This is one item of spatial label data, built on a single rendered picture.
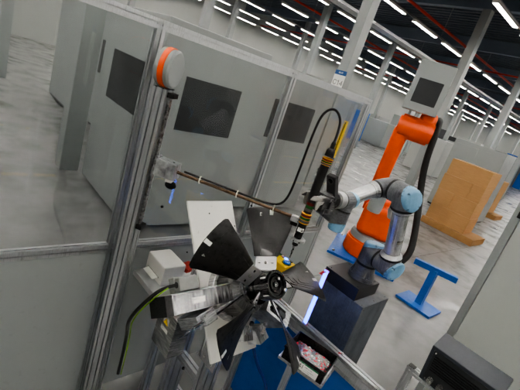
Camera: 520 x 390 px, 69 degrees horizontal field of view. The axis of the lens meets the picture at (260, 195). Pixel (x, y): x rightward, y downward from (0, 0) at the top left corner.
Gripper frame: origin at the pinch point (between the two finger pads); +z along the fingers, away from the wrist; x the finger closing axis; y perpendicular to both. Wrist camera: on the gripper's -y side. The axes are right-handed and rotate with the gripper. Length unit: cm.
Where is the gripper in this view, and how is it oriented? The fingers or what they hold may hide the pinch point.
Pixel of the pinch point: (309, 195)
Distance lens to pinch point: 152.2
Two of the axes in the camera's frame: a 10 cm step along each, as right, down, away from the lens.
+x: -6.4, -4.2, 6.4
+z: -7.0, -0.1, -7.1
